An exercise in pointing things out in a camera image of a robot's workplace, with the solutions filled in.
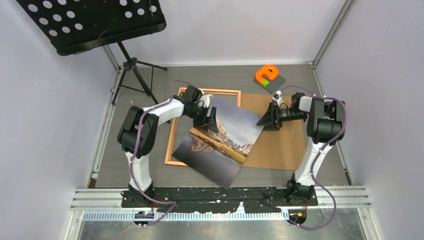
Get orange letter toy block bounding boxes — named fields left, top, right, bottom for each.
left=255, top=64, right=279, bottom=81

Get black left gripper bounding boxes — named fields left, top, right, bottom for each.
left=186, top=105, right=218, bottom=133

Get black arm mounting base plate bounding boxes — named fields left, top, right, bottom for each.
left=120, top=186, right=318, bottom=214

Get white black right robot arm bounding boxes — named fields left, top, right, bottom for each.
left=256, top=91, right=346, bottom=205

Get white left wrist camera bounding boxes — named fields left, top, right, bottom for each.
left=197, top=94, right=213, bottom=108

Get copper picture frame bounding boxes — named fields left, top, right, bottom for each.
left=164, top=88, right=242, bottom=167

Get green building brick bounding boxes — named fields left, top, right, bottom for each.
left=259, top=79, right=270, bottom=88

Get grey building baseplate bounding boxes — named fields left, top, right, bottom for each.
left=253, top=75, right=287, bottom=94

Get brown cardboard backing board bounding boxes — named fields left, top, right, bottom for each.
left=241, top=93, right=306, bottom=171

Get mountain landscape photo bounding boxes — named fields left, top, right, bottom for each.
left=171, top=95, right=263, bottom=189

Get black perforated music stand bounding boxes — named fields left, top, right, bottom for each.
left=18, top=0, right=167, bottom=103

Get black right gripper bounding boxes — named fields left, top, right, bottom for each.
left=256, top=101, right=306, bottom=131

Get aluminium front rail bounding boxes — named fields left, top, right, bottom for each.
left=70, top=186, right=372, bottom=221

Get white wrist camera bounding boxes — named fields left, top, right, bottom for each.
left=271, top=90, right=284, bottom=109
left=197, top=94, right=213, bottom=108

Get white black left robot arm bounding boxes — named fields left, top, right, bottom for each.
left=117, top=85, right=218, bottom=208

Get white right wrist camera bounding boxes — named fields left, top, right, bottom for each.
left=271, top=90, right=284, bottom=109

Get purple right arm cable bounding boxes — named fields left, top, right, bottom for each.
left=281, top=85, right=349, bottom=232

